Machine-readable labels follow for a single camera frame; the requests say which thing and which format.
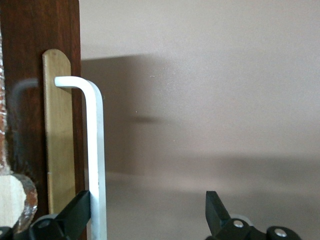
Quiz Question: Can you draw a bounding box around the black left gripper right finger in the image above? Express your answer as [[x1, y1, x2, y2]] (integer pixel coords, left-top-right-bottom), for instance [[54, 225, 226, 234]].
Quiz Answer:
[[205, 190, 302, 240]]

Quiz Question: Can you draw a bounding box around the light wood handle backplate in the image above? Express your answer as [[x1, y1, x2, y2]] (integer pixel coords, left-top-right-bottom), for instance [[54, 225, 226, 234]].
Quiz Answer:
[[41, 48, 76, 215]]

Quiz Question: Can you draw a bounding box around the white metal drawer handle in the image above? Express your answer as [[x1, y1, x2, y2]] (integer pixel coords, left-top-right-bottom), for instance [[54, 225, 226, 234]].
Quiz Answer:
[[54, 76, 108, 240]]

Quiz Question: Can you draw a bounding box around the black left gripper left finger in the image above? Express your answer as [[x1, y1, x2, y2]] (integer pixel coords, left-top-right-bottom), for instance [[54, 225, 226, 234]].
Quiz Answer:
[[0, 189, 92, 240]]

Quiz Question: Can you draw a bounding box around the wooden drawer with dark front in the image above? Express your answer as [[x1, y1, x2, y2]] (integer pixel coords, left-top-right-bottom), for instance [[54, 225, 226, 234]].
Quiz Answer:
[[0, 0, 87, 240]]

